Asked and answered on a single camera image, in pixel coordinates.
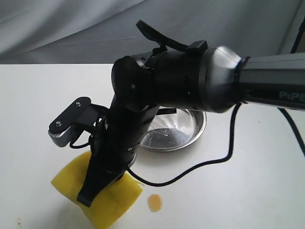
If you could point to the orange liquid spill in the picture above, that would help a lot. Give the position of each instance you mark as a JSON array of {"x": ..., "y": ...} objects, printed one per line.
[{"x": 155, "y": 203}]

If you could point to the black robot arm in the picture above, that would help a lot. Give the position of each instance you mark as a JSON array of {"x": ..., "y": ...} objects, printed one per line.
[{"x": 210, "y": 80}]

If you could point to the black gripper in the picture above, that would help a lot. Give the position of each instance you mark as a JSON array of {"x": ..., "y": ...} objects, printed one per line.
[{"x": 116, "y": 140}]

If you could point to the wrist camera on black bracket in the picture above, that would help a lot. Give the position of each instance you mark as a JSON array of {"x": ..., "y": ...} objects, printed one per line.
[{"x": 81, "y": 115}]

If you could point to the yellow sponge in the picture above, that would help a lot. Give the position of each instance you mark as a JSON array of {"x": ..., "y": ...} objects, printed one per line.
[{"x": 109, "y": 205}]

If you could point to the round stainless steel dish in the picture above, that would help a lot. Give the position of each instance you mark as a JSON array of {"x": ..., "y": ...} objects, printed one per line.
[{"x": 170, "y": 132}]

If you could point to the grey backdrop cloth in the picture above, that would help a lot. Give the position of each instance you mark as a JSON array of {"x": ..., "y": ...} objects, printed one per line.
[{"x": 101, "y": 31}]

